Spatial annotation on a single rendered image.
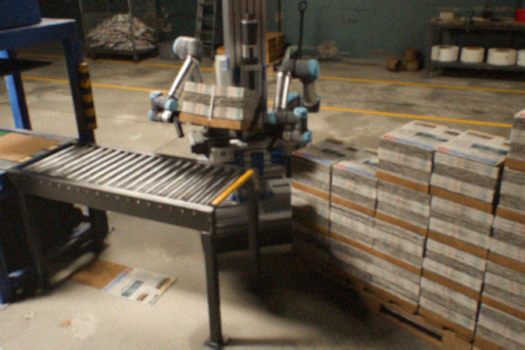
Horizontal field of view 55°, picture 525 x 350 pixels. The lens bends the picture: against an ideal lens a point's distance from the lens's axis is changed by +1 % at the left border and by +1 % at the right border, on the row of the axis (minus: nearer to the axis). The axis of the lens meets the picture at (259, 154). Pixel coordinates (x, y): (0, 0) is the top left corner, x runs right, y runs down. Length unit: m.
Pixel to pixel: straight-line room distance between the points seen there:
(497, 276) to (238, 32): 2.06
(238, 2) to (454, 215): 1.84
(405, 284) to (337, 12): 7.25
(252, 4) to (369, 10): 6.17
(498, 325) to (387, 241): 0.62
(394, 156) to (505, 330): 0.94
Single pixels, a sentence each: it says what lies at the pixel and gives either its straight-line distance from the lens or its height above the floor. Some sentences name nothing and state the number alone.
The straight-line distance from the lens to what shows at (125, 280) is 3.39.
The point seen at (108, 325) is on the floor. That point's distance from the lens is 3.08.
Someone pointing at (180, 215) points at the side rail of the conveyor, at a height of 0.75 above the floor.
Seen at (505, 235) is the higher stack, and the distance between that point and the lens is 2.45.
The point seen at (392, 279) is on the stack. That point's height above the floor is 0.28.
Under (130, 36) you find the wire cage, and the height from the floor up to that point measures 0.53.
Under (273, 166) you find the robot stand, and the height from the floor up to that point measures 0.56.
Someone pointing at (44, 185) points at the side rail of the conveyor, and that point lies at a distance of 3.01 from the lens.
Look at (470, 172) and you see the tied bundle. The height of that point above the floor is 1.00.
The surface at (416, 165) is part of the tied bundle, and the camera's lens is 2.51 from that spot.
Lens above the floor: 1.91
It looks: 22 degrees down
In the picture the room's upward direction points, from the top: 1 degrees counter-clockwise
